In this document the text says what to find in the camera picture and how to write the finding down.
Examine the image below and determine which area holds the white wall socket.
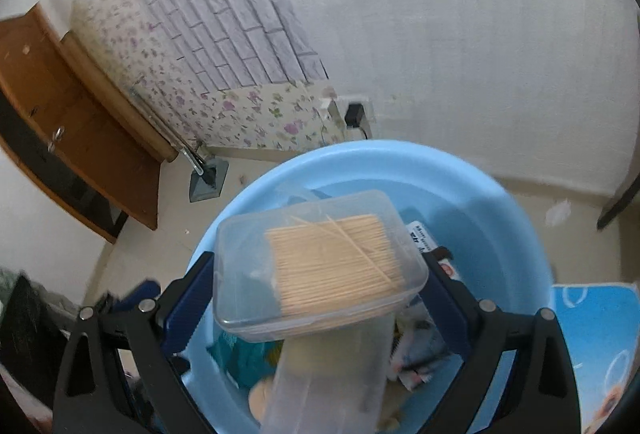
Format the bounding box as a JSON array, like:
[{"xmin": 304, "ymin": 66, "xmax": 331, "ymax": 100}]
[{"xmin": 330, "ymin": 96, "xmax": 375, "ymax": 139}]

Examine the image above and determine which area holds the floss pick box with band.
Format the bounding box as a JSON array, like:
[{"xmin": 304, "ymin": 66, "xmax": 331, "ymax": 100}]
[{"xmin": 407, "ymin": 220, "xmax": 458, "ymax": 282}]

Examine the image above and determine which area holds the plush toy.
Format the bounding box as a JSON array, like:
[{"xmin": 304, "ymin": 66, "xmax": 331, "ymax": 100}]
[{"xmin": 248, "ymin": 374, "xmax": 401, "ymax": 432}]

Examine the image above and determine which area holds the wooden door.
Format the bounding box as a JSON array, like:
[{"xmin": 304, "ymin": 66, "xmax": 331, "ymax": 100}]
[{"xmin": 0, "ymin": 4, "xmax": 178, "ymax": 245}]

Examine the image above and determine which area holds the dark foil packet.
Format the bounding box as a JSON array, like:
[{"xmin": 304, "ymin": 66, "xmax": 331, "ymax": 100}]
[{"xmin": 395, "ymin": 309, "xmax": 451, "ymax": 390}]

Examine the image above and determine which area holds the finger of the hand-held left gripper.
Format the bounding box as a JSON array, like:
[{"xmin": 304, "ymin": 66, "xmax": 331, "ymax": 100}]
[{"xmin": 95, "ymin": 280, "xmax": 162, "ymax": 315}]

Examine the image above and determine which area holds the crumpled white tissue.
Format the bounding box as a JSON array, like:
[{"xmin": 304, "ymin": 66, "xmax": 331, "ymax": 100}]
[{"xmin": 545, "ymin": 201, "xmax": 573, "ymax": 225}]

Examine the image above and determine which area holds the yellow desk with black legs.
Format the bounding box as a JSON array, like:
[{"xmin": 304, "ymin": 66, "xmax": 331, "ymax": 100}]
[{"xmin": 597, "ymin": 174, "xmax": 640, "ymax": 231}]

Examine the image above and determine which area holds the translucent long plastic box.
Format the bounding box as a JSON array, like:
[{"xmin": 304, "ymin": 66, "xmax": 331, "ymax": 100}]
[{"xmin": 260, "ymin": 309, "xmax": 398, "ymax": 434}]

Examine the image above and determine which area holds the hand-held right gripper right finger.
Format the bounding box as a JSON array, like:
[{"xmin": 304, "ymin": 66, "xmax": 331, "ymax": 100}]
[{"xmin": 420, "ymin": 246, "xmax": 583, "ymax": 434}]

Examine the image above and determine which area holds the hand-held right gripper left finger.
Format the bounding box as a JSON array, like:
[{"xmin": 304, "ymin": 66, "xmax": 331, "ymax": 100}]
[{"xmin": 52, "ymin": 251, "xmax": 217, "ymax": 434}]

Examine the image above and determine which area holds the black flat object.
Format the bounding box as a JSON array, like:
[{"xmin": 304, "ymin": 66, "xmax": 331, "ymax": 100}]
[{"xmin": 0, "ymin": 274, "xmax": 66, "ymax": 410}]

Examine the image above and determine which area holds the teal packet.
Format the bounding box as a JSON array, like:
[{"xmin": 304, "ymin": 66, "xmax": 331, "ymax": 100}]
[{"xmin": 207, "ymin": 331, "xmax": 281, "ymax": 390}]

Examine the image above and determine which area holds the light blue plastic basin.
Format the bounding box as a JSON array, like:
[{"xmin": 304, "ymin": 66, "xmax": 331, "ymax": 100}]
[{"xmin": 181, "ymin": 140, "xmax": 556, "ymax": 434}]

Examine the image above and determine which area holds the grey dustpan with metal pole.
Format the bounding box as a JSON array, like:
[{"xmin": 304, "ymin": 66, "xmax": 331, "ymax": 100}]
[{"xmin": 131, "ymin": 86, "xmax": 228, "ymax": 201}]

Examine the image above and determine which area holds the clear toothpick box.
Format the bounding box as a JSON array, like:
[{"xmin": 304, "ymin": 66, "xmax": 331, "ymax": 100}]
[{"xmin": 212, "ymin": 189, "xmax": 430, "ymax": 343}]

